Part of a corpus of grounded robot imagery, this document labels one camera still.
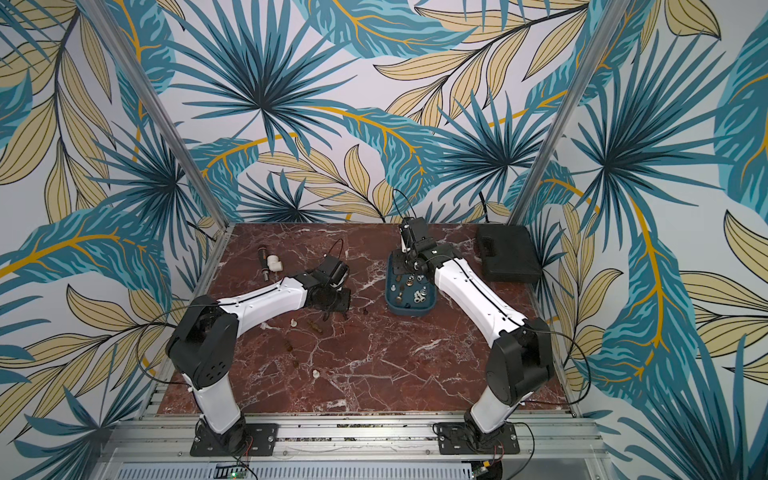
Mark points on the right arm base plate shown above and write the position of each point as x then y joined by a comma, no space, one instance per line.
460,438

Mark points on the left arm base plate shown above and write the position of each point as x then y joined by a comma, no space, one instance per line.
243,439

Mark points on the black plastic tool case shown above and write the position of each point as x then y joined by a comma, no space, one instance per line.
507,254

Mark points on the teal plastic storage box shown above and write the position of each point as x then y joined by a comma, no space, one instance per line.
407,293

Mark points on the black orange screwdriver handle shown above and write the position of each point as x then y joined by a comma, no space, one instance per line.
263,260

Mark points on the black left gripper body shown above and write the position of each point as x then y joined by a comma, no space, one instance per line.
336,301

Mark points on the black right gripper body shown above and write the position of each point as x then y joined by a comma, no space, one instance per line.
407,264

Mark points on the white pipe elbow fitting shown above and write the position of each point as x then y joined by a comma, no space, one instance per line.
274,263

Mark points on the aluminium frame rail front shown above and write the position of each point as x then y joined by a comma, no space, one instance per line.
538,445

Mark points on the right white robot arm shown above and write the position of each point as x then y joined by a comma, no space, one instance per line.
520,359

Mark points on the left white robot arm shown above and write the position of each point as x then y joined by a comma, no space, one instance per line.
202,346

